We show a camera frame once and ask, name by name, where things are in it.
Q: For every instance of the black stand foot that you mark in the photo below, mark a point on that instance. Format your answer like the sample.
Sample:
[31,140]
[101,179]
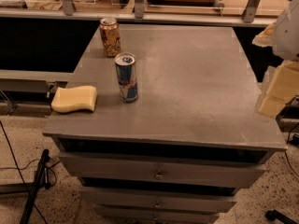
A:
[273,215]

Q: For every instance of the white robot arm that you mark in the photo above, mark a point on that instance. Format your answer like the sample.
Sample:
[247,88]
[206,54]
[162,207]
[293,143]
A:
[283,37]

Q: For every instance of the blue silver redbull can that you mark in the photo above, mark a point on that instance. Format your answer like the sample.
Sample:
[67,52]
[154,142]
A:
[126,75]

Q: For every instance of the grey metal railing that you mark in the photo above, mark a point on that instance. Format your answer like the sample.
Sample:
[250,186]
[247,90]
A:
[253,13]

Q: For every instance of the yellow sponge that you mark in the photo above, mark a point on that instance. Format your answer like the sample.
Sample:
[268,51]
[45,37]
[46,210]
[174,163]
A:
[73,99]

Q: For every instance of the grey drawer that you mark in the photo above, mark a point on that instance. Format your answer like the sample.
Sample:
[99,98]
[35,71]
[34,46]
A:
[158,200]
[156,215]
[163,170]

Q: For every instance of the top grey drawer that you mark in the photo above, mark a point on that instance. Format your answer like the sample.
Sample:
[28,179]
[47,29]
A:
[163,170]

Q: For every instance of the black tripod leg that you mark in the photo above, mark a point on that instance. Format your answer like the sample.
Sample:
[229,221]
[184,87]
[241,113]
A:
[35,187]

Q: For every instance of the bottom grey drawer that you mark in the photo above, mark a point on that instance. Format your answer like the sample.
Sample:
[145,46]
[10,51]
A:
[156,215]

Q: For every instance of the brown gold soda can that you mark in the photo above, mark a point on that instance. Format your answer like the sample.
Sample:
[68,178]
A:
[110,35]

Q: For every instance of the middle grey drawer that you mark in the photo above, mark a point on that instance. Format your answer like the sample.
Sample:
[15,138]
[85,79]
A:
[158,200]

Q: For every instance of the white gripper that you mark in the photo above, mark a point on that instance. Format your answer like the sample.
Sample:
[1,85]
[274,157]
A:
[288,32]

